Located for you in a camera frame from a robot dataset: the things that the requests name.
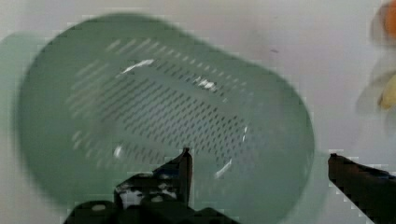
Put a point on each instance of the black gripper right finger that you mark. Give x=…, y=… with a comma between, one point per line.
x=372, y=190

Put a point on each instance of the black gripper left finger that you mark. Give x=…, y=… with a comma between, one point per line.
x=169, y=182

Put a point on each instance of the green plastic strainer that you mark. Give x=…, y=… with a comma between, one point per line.
x=124, y=93

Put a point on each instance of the orange slice toy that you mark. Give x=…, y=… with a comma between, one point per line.
x=382, y=28

